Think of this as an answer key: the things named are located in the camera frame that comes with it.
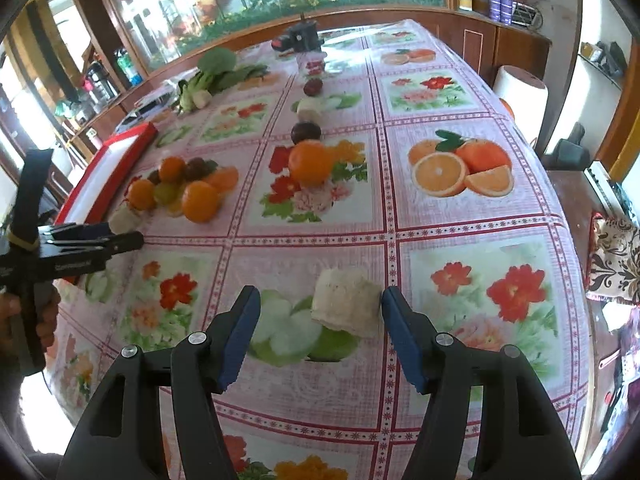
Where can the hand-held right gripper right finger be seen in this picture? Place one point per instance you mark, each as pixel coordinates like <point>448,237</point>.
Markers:
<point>405,340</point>

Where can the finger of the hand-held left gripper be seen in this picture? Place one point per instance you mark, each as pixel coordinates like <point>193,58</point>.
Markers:
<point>125,241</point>
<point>85,231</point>

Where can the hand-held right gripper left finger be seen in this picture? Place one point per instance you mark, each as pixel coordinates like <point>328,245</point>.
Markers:
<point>240,340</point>

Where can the white corn cob piece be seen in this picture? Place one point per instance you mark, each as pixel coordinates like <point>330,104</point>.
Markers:
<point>125,218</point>
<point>310,108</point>

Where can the green round fruit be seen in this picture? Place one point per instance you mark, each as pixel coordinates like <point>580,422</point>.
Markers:
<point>167,192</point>

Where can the pale rough vegetable chunk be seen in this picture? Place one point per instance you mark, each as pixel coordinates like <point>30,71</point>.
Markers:
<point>345,305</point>

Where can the dark passion fruit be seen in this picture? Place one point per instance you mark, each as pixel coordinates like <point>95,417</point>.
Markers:
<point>306,132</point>
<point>154,176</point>
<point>312,87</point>
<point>195,167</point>

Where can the red tray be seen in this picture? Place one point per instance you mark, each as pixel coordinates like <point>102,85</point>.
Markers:
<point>130,150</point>

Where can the person's left hand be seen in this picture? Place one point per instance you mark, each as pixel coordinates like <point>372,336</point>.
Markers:
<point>49,315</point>

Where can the floral printed tablecloth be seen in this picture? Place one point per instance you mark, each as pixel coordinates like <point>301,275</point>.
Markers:
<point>450,270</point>

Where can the dark flat device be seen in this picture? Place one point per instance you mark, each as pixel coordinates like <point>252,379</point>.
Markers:
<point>150,105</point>

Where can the black thermos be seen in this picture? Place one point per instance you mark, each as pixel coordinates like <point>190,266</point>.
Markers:
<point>99,82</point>

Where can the green plastic bottle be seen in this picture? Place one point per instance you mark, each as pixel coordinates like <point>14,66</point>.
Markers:
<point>129,67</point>

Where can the large orange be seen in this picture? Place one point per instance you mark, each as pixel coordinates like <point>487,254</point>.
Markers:
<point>310,160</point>

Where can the green bok choy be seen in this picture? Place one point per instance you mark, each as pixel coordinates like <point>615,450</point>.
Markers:
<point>215,63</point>

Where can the patterned cushion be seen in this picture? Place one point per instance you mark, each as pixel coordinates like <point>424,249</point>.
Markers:
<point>615,255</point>

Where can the black chair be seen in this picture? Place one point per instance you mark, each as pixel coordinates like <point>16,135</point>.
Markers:
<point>567,150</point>

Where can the red white small container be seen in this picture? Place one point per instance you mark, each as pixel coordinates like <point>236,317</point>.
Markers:
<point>314,66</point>

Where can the white paper towel roll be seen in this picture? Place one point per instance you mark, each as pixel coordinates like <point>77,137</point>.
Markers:
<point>520,87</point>

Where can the black camera device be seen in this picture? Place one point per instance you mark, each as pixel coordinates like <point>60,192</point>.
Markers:
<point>300,37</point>

